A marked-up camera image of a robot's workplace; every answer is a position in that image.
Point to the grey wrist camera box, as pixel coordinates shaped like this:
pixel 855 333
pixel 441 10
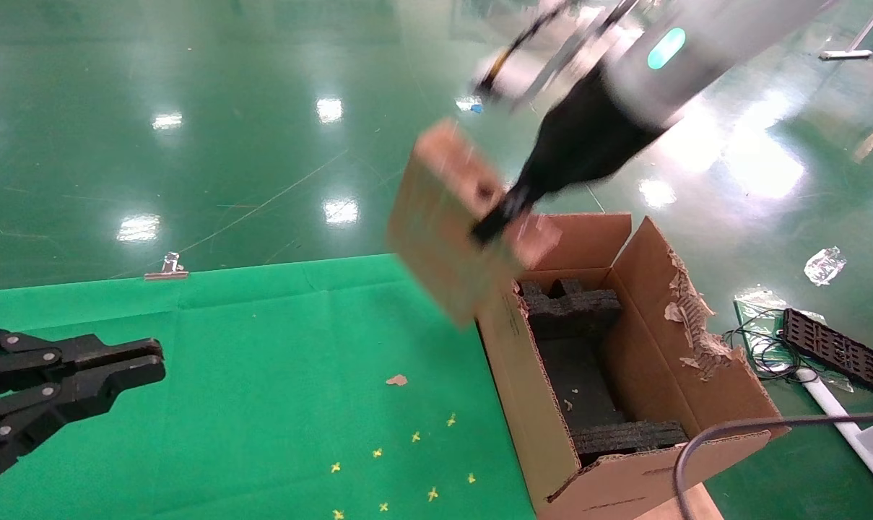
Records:
pixel 512 72

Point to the green table cloth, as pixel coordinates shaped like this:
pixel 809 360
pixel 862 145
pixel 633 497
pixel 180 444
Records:
pixel 227 390

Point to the white metal stand frame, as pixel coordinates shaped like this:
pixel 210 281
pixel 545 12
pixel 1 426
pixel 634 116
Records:
pixel 851 433

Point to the small torn cardboard scrap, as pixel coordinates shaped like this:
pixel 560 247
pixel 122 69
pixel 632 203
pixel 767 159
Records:
pixel 397 380

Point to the small brown cardboard box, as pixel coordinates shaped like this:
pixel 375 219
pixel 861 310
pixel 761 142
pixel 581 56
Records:
pixel 436 231

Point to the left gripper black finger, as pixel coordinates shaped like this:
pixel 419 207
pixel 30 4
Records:
pixel 82 350
pixel 82 401

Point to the silver binder clip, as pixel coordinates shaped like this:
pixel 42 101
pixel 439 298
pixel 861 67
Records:
pixel 167 269

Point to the crumpled clear plastic bag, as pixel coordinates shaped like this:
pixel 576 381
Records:
pixel 824 264

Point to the black foam bottom pad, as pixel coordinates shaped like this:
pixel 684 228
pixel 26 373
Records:
pixel 580 375

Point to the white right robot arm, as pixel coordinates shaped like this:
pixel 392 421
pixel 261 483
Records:
pixel 710 43

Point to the black perforated plastic tray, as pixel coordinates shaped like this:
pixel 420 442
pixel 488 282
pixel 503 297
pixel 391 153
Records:
pixel 833 348

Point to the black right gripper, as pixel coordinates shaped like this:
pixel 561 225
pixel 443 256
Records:
pixel 588 137

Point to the large open cardboard carton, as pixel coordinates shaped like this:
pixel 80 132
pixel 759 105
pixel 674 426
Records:
pixel 624 491

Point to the white floor squeegee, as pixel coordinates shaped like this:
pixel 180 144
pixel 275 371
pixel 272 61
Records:
pixel 844 55

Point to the flat clear plastic bag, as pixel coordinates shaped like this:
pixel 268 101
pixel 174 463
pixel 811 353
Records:
pixel 757 302

